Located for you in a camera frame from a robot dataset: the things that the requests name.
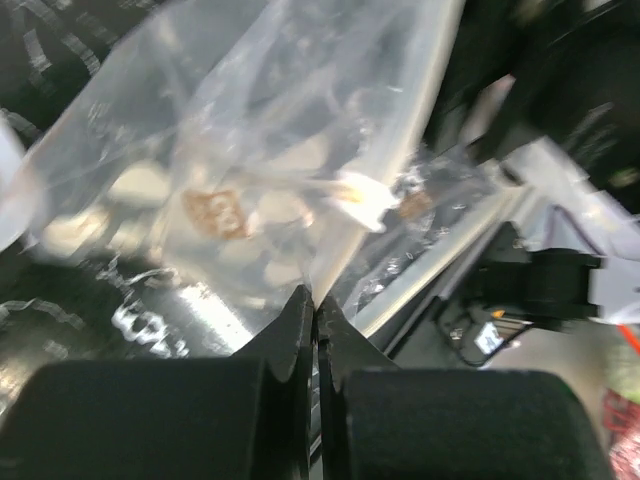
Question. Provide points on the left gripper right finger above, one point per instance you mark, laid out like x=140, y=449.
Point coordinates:
x=379, y=421

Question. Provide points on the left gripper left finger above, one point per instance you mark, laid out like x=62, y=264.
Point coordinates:
x=246, y=416

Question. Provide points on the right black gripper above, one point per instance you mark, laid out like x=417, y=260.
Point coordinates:
x=576, y=81

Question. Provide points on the zip bag with white slices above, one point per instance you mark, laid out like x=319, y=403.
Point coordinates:
x=251, y=146

